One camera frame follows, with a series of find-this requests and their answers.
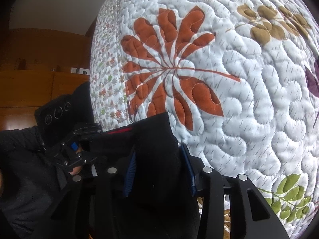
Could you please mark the black pants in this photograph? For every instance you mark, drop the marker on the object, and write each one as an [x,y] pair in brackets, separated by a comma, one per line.
[160,204]

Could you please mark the black left sleeve forearm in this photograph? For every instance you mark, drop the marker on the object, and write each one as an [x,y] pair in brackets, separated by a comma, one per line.
[30,183]

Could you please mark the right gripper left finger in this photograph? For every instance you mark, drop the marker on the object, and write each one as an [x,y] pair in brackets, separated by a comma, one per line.
[130,175]

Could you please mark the left hand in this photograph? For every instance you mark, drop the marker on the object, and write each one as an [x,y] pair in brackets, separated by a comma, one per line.
[77,169]

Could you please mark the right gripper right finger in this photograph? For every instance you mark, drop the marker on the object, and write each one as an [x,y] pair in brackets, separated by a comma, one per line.
[187,158]

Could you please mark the floral quilted bedspread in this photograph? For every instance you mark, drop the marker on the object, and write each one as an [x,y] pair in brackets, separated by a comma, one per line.
[238,79]

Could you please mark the wooden cabinet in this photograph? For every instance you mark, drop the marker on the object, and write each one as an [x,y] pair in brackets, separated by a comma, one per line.
[37,66]

